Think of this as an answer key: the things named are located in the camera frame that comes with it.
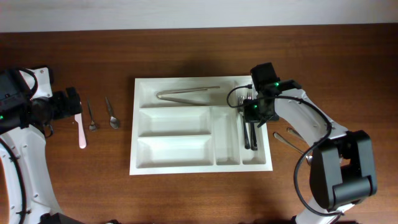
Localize left black cable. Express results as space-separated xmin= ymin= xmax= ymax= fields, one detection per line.
xmin=0 ymin=67 xmax=39 ymax=224

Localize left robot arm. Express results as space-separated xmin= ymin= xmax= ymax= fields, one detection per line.
xmin=1 ymin=65 xmax=87 ymax=223

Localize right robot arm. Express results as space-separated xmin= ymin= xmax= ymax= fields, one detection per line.
xmin=244 ymin=63 xmax=377 ymax=223

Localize white cutlery tray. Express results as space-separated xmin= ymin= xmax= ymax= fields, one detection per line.
xmin=129 ymin=76 xmax=272 ymax=175

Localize black cable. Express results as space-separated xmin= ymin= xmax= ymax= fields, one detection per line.
xmin=226 ymin=83 xmax=346 ymax=218
xmin=0 ymin=67 xmax=39 ymax=224

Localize small steel teaspoon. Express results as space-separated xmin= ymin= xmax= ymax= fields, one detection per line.
xmin=105 ymin=97 xmax=120 ymax=129

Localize steel tongs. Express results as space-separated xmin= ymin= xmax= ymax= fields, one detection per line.
xmin=155 ymin=86 xmax=221 ymax=106

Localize steel fork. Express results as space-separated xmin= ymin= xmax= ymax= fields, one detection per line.
xmin=237 ymin=96 xmax=251 ymax=149

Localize large steel spoon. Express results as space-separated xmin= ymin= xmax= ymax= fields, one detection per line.
xmin=273 ymin=132 xmax=312 ymax=165
xmin=287 ymin=127 xmax=305 ymax=141

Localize right black cable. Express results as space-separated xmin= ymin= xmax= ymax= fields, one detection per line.
xmin=226 ymin=83 xmax=346 ymax=218

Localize small thin teaspoon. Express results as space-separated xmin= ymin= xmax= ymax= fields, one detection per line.
xmin=87 ymin=100 xmax=98 ymax=132

